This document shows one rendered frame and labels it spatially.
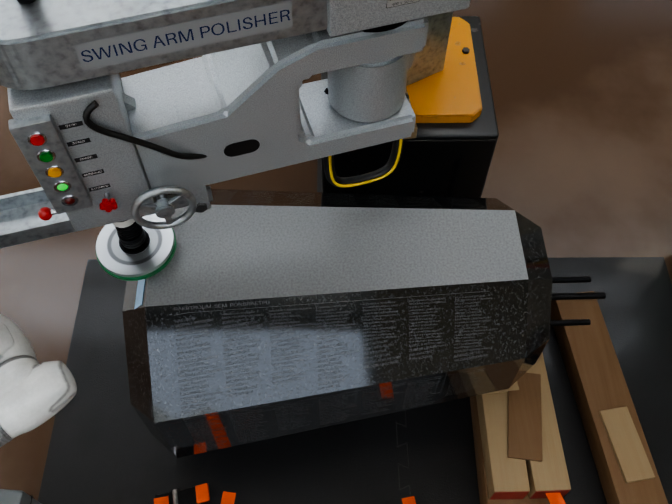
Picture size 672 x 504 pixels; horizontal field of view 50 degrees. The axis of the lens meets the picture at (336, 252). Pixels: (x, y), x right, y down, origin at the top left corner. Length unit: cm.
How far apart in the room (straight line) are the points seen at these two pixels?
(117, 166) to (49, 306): 154
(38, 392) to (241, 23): 81
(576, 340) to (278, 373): 125
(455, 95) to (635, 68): 164
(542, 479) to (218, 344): 113
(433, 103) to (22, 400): 160
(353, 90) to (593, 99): 224
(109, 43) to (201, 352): 95
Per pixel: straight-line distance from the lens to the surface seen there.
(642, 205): 344
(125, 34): 140
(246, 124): 163
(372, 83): 166
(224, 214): 214
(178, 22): 140
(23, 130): 153
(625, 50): 409
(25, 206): 198
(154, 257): 203
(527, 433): 251
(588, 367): 281
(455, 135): 247
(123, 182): 169
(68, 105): 151
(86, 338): 299
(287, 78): 156
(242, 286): 200
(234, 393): 208
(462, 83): 258
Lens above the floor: 257
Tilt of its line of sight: 58 degrees down
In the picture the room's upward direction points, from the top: straight up
